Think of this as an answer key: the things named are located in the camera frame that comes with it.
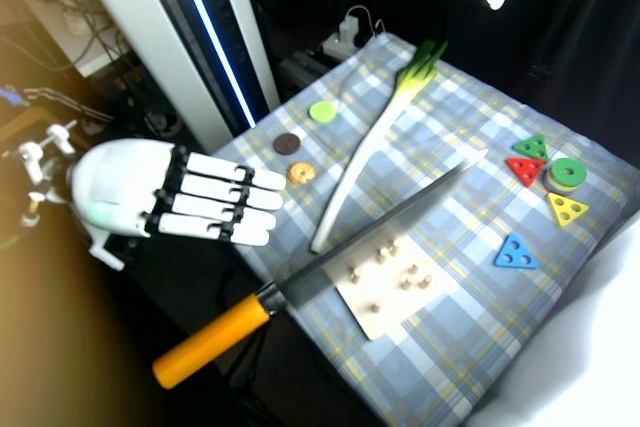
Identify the leek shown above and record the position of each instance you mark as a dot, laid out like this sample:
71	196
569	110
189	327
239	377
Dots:
370	147

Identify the white shelf board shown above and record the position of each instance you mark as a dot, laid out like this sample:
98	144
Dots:
95	61

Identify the white column with blue strip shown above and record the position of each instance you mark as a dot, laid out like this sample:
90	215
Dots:
150	37

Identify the white power strip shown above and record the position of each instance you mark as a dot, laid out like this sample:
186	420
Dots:
340	44

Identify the green triangle block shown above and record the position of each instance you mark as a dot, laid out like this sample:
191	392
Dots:
525	149

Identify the brown sandwich cookie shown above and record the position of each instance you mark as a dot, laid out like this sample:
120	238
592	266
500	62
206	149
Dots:
287	144

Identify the red triangle block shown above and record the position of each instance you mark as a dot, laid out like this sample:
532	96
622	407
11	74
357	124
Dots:
515	165

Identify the yellow butter cookie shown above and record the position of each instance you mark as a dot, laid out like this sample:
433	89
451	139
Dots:
301	173

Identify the green sandwich cookie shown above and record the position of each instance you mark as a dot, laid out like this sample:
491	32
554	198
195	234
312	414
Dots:
322	112

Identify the yellow triangle block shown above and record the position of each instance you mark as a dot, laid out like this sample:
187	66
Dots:
556	203

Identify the blue triangle block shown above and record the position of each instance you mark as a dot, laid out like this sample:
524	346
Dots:
515	263

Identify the wooden peg board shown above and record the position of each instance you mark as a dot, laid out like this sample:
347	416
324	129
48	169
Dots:
385	307

